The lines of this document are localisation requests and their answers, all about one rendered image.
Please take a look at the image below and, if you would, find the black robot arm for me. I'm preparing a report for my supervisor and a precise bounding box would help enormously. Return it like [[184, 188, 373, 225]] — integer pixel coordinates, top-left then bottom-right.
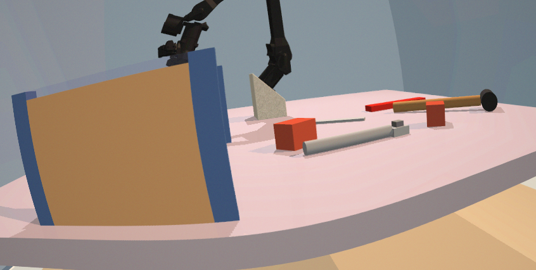
[[158, 0, 292, 89]]

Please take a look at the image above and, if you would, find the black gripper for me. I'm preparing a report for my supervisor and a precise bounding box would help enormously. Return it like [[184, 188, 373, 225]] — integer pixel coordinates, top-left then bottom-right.
[[179, 37, 198, 54]]

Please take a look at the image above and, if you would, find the wooden-handled black mallet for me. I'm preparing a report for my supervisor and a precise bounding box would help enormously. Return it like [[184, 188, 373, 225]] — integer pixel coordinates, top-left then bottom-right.
[[393, 89, 498, 113]]

